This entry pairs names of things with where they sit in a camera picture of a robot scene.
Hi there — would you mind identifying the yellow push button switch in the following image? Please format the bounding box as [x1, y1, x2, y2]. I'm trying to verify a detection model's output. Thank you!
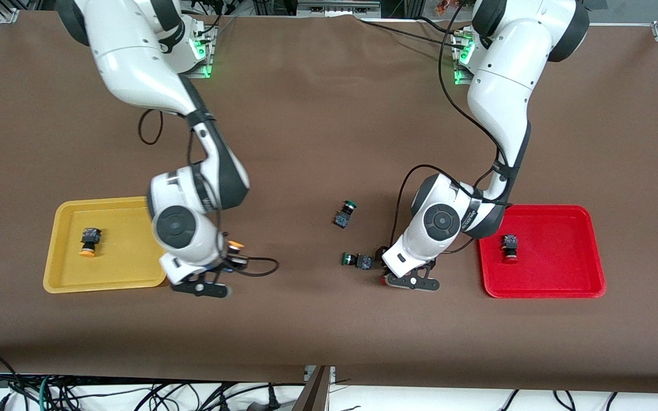
[223, 242, 245, 269]
[78, 227, 102, 259]

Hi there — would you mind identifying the yellow plastic tray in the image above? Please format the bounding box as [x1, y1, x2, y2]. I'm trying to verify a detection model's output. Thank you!
[43, 197, 171, 294]

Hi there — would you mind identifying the brown table cover sheet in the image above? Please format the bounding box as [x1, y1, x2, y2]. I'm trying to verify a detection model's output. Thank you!
[0, 10, 658, 394]

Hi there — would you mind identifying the red plastic tray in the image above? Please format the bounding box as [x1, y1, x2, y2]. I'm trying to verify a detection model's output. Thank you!
[475, 204, 607, 299]

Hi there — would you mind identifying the silver equipment box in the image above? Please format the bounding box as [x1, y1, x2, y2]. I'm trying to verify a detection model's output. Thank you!
[298, 0, 381, 18]

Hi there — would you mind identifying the green push button switch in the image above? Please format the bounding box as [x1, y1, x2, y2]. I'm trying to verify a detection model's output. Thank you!
[341, 252, 374, 271]
[332, 200, 359, 229]

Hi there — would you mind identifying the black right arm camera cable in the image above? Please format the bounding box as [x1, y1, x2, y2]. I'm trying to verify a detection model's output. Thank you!
[138, 107, 280, 278]

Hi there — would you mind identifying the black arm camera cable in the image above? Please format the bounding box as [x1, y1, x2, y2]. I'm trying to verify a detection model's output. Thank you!
[138, 107, 280, 278]
[388, 0, 515, 252]

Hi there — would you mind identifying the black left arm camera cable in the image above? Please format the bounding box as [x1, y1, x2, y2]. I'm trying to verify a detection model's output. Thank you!
[388, 0, 515, 252]

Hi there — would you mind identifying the metal table bracket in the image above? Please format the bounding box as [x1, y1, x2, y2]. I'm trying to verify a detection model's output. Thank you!
[304, 365, 336, 384]

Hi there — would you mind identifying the dark brown post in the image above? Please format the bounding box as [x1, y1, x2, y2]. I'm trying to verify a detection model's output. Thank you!
[294, 368, 331, 411]

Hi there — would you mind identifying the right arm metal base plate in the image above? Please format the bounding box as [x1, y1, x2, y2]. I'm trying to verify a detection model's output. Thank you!
[183, 31, 214, 79]

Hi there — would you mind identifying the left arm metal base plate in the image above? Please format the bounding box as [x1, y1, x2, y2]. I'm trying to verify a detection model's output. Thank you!
[452, 29, 478, 86]

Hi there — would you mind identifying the black cable across table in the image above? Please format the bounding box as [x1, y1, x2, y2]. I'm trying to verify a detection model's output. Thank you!
[355, 17, 461, 46]

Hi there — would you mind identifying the black base cable bundle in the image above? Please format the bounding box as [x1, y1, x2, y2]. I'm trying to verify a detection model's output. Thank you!
[192, 0, 237, 36]

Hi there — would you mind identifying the black equipment frame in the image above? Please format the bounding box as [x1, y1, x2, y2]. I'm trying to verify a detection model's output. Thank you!
[252, 0, 298, 17]

